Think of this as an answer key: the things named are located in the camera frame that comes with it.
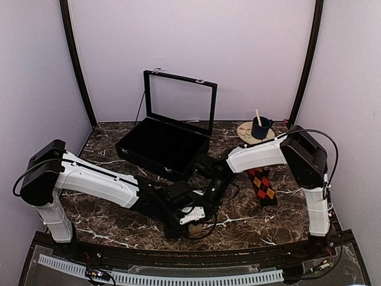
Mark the brown ribbed sock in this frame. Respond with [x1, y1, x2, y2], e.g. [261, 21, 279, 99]
[188, 224, 204, 238]

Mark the argyle patterned sock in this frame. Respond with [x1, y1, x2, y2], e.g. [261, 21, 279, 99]
[247, 167, 277, 207]

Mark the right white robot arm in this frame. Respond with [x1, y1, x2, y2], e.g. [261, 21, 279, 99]
[195, 125, 335, 259]

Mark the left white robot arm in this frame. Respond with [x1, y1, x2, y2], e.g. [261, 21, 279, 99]
[13, 139, 207, 260]

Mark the black display box with lid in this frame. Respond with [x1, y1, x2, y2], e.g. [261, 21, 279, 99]
[115, 70, 217, 182]

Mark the beige patterned saucer plate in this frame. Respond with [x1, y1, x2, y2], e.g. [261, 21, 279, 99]
[236, 122, 275, 145]

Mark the dark blue mug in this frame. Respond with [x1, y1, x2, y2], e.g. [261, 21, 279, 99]
[251, 116, 273, 139]

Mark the wooden stick in mug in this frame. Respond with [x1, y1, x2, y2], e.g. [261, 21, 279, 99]
[255, 109, 262, 127]

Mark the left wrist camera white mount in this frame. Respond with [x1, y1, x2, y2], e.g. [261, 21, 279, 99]
[179, 207, 205, 225]

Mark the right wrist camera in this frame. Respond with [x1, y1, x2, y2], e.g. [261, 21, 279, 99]
[194, 154, 226, 179]

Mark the black front rail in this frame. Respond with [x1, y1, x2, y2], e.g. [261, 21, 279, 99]
[65, 241, 339, 268]

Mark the white slotted cable duct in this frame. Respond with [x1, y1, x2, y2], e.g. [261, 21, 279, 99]
[37, 254, 285, 285]

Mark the left black corner post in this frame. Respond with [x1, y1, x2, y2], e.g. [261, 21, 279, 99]
[60, 0, 98, 129]

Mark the black corner post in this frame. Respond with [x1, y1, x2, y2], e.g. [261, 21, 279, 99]
[60, 0, 98, 129]
[286, 0, 324, 128]

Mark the right black corner post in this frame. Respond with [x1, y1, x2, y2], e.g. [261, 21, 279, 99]
[286, 0, 324, 128]

